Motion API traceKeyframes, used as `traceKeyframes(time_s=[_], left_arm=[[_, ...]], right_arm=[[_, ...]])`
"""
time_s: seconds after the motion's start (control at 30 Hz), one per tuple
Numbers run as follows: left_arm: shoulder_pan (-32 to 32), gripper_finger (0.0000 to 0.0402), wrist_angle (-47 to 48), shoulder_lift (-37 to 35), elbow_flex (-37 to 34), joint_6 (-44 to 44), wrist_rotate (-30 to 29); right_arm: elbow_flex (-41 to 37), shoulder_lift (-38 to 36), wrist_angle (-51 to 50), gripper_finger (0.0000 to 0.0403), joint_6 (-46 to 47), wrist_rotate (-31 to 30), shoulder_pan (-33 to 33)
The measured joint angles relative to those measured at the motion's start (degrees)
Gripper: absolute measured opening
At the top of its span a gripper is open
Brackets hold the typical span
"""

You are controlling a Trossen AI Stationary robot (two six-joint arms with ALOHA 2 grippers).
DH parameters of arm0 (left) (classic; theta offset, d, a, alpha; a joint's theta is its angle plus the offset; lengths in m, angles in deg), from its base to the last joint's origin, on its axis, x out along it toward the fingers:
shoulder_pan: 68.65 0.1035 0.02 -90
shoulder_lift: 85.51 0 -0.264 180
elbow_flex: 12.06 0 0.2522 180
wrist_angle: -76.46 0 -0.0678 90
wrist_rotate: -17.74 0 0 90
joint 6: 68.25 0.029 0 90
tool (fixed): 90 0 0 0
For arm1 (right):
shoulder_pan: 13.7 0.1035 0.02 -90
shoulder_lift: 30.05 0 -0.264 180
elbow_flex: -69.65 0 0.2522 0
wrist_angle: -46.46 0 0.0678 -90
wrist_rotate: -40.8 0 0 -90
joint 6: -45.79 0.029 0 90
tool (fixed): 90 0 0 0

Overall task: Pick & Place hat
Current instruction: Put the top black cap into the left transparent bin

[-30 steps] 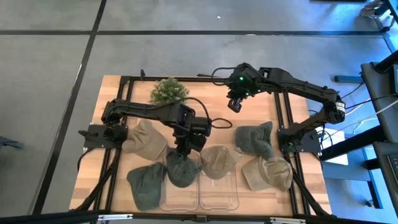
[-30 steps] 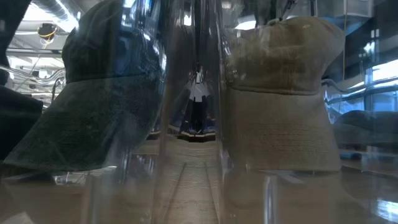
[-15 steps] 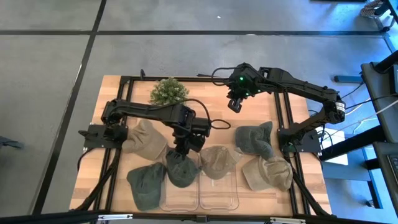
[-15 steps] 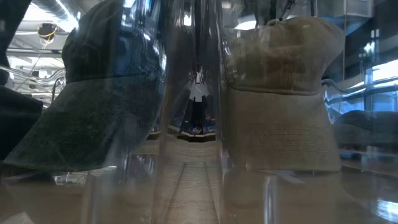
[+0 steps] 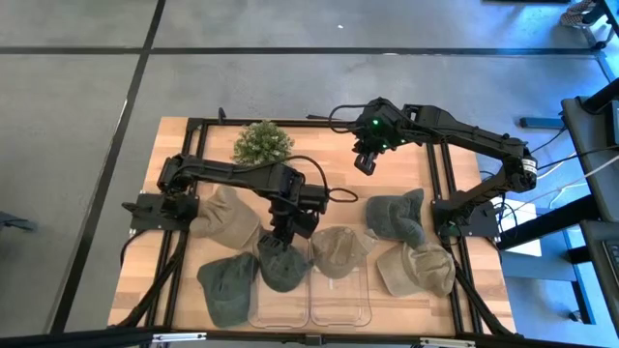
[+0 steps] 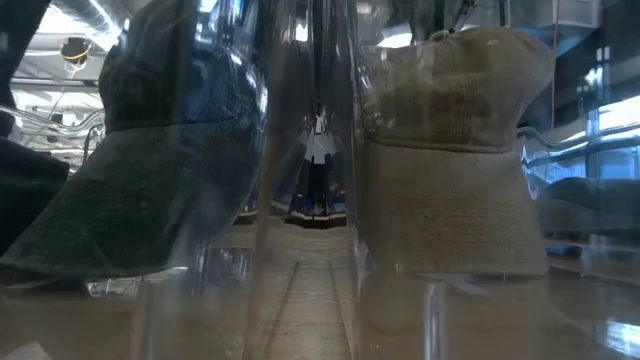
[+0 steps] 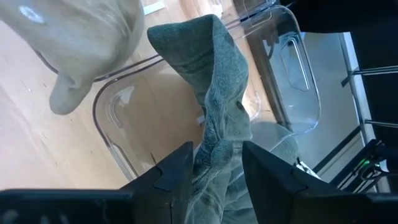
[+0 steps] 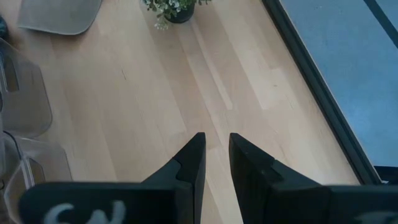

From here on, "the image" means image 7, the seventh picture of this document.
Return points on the clear plastic bin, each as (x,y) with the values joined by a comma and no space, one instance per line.
(149,124)
(155,29)

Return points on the black aluminium table frame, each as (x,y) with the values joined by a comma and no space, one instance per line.
(357,174)

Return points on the beige baseball cap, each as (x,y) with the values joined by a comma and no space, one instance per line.
(77,37)

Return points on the dark green baseball cap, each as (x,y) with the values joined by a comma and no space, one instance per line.
(217,93)

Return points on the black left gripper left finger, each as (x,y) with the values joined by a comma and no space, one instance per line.
(171,186)

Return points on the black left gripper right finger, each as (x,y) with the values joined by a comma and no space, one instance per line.
(273,193)

